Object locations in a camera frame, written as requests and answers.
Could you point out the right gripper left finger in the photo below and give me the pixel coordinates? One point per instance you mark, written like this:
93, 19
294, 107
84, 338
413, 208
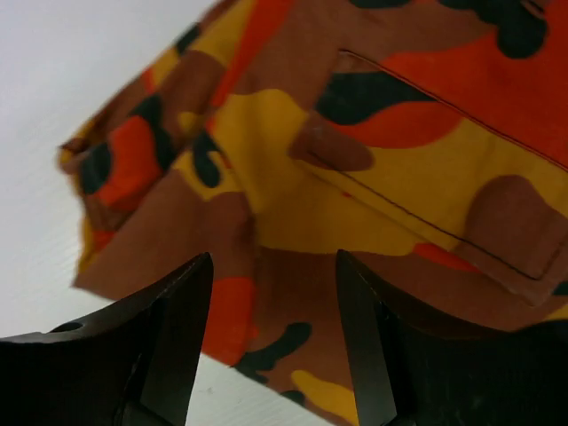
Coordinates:
131, 363

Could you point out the orange camouflage shorts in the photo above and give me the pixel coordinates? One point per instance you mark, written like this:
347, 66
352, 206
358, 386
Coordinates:
427, 138

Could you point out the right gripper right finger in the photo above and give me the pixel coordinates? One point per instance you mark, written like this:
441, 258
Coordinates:
412, 364

